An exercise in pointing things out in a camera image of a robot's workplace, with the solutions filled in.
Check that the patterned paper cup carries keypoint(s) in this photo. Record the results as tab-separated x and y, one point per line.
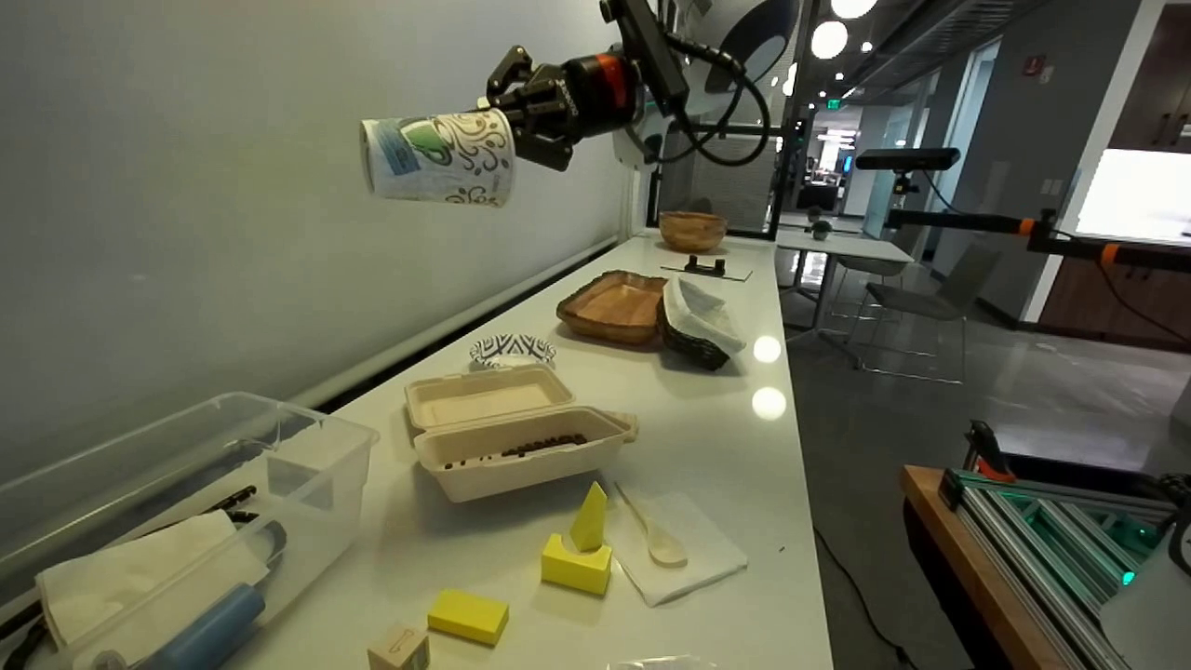
433	156

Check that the black boom with orange joints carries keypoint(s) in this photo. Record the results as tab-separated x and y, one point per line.
968	223

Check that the wooden mounting board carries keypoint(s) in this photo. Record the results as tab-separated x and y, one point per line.
961	560

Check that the small wooden block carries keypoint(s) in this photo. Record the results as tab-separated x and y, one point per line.
394	648

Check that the black white patterned plate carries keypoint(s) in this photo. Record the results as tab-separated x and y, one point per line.
509	350

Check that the clear plastic bag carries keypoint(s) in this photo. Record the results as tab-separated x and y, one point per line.
655	666

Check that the beige styrofoam clamshell pack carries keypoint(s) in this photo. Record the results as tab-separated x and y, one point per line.
495	403

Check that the pale plastic spoon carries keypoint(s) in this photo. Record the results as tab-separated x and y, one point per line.
669	545

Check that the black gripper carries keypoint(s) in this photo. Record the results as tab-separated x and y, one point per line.
597	95

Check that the brown coffee beans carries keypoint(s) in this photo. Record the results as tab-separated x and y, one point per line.
532	446

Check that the black pen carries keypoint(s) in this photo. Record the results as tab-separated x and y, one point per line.
227	503

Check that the black orange clamp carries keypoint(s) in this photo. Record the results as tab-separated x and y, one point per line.
987	447

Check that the yellow flat block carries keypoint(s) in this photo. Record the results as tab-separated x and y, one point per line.
465	616

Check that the small black stand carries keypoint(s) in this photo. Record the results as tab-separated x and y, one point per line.
705	267

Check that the round wooden bowl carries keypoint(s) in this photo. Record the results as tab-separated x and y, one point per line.
691	234

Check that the black stereo camera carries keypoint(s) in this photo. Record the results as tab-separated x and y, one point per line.
906	159

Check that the white paper sheet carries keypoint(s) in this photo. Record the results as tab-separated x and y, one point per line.
738	269

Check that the round ceiling light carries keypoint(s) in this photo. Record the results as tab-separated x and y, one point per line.
829	39
853	7

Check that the clear plastic bin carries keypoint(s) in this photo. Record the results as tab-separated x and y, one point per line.
151	451

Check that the brown wooden tray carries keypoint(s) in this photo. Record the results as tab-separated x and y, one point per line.
616	308

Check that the blue tube with grey cap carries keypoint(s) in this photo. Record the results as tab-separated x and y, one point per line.
216	628

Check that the yellow wedge block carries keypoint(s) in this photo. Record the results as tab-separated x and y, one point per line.
592	523

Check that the yellow cube block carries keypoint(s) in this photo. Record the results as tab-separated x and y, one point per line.
571	576

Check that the white tissue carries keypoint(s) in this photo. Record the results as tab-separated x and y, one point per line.
134	578

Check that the grey background table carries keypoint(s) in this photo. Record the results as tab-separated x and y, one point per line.
843	245

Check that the aluminium rail robot base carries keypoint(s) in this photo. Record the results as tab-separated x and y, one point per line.
1056	533

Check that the white paper napkin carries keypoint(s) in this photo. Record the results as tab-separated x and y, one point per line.
708	553

